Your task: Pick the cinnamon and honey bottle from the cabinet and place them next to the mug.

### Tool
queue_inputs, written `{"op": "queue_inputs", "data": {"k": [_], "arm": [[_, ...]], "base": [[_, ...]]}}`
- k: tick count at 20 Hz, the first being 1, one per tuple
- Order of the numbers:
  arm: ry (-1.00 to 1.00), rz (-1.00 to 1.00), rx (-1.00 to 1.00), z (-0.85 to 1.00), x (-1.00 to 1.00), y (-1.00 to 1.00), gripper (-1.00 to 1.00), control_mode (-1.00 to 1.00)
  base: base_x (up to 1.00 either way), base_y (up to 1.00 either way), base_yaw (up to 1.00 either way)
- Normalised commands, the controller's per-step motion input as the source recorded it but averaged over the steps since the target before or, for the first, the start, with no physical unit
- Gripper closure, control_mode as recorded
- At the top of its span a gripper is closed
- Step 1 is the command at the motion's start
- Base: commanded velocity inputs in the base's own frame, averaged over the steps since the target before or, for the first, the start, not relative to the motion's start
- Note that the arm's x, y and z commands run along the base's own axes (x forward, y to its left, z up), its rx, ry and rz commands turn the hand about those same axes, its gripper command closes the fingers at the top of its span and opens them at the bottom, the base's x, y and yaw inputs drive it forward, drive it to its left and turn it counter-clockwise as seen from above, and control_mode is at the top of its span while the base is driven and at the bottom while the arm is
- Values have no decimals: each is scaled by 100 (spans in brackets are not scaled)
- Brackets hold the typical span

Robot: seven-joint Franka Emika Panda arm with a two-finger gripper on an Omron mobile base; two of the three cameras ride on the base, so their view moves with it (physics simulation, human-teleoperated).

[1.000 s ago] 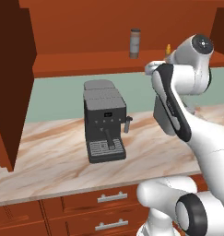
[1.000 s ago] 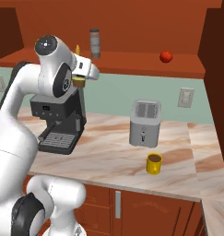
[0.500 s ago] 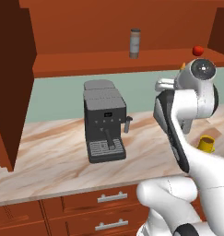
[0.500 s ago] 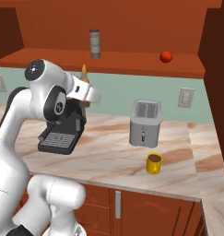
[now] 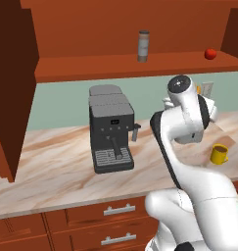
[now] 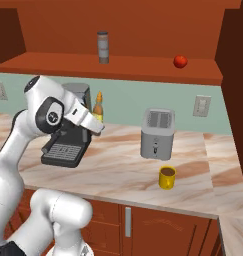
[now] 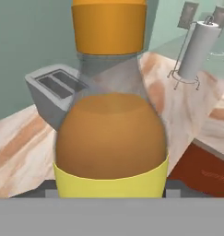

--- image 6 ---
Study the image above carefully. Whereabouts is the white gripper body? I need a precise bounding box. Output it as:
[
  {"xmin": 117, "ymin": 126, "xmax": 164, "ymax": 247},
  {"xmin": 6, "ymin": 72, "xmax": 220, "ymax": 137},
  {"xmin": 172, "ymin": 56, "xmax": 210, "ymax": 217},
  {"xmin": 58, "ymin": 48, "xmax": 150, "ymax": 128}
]
[{"xmin": 64, "ymin": 100, "xmax": 106, "ymax": 136}]

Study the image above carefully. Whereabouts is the amber honey bottle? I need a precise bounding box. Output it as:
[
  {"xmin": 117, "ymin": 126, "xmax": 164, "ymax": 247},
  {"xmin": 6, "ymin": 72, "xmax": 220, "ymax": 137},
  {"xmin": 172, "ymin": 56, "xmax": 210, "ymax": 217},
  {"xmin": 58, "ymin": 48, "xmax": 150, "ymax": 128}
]
[{"xmin": 92, "ymin": 90, "xmax": 105, "ymax": 124}]

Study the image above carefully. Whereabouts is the grey cinnamon shaker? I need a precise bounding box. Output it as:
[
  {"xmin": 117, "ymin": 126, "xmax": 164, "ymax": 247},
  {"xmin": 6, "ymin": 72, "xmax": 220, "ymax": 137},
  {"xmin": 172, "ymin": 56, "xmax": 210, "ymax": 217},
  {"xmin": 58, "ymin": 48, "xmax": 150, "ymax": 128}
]
[{"xmin": 96, "ymin": 30, "xmax": 110, "ymax": 65}]

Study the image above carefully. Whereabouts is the yellow mug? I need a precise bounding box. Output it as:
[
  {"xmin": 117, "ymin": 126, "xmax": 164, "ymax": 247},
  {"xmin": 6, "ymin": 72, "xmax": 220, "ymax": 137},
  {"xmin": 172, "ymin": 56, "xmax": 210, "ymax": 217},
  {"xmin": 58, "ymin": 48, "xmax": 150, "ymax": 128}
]
[{"xmin": 158, "ymin": 165, "xmax": 178, "ymax": 191}]

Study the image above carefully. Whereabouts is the brown cabinet door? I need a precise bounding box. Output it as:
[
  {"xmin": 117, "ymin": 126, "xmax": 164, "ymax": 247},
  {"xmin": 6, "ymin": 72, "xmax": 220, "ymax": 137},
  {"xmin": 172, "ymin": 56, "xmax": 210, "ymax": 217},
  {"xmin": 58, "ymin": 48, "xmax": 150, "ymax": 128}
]
[
  {"xmin": 120, "ymin": 205, "xmax": 215, "ymax": 256},
  {"xmin": 3, "ymin": 188, "xmax": 121, "ymax": 256}
]

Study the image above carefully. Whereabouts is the black espresso machine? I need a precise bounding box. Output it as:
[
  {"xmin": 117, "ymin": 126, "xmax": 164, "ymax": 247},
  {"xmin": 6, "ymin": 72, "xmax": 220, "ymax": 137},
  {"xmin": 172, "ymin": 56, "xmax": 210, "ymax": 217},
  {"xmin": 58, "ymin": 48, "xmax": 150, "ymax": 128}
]
[{"xmin": 40, "ymin": 82, "xmax": 93, "ymax": 169}]

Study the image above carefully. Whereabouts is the silver toaster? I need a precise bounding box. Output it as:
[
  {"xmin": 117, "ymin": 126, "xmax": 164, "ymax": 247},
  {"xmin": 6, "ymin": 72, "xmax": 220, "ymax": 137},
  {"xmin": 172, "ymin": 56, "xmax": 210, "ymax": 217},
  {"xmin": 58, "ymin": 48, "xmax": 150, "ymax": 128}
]
[{"xmin": 140, "ymin": 107, "xmax": 176, "ymax": 162}]

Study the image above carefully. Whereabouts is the red tomato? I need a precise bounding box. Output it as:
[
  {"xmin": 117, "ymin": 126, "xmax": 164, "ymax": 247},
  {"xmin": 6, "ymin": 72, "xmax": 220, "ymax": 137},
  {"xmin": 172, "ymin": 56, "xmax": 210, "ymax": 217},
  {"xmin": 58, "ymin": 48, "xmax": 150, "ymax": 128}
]
[{"xmin": 173, "ymin": 54, "xmax": 189, "ymax": 70}]

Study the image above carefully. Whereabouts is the silver cabinet handle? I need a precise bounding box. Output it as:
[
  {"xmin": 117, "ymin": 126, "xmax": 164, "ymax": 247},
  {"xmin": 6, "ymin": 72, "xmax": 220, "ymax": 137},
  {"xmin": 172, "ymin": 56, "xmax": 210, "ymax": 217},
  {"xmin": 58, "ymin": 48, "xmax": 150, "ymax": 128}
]
[{"xmin": 124, "ymin": 206, "xmax": 132, "ymax": 238}]

